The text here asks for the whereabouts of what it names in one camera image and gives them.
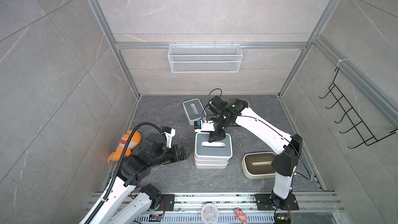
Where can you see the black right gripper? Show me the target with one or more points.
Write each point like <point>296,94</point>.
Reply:
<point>215,136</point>

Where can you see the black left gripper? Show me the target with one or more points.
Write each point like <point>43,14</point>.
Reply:
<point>176,156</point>

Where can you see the grey lid tissue box front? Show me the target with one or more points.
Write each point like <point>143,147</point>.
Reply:
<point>212,151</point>

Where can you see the grey lid tissue box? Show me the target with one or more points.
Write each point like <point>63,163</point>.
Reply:
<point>194,110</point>
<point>212,151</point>

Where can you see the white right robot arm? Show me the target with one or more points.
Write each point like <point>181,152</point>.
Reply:
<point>286,147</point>

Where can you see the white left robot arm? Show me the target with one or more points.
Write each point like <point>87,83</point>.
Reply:
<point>134,168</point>

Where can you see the brown lid tissue box back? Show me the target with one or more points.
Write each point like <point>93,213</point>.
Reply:
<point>245,103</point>

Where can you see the brown lid tissue box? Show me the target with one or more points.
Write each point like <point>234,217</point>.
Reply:
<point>258,165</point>
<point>245,103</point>

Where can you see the grey lid tissue box back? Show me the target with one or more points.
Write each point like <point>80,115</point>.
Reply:
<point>194,110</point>

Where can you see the brown lid tissue box front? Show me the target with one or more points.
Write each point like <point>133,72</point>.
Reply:
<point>258,165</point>

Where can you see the orange shark plush toy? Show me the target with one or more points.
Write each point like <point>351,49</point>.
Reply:
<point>135,140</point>

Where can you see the pink bear figurine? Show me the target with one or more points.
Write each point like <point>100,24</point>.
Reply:
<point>239,215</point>

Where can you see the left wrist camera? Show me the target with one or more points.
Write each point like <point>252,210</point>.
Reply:
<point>169,133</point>

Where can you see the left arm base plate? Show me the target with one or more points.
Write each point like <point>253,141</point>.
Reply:
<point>166,202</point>

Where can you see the white wire mesh basket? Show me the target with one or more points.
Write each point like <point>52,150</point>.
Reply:
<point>215,58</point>

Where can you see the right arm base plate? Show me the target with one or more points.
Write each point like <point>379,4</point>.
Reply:
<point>269,202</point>

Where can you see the black wire hook rack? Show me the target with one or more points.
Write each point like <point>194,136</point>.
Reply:
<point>367,137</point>

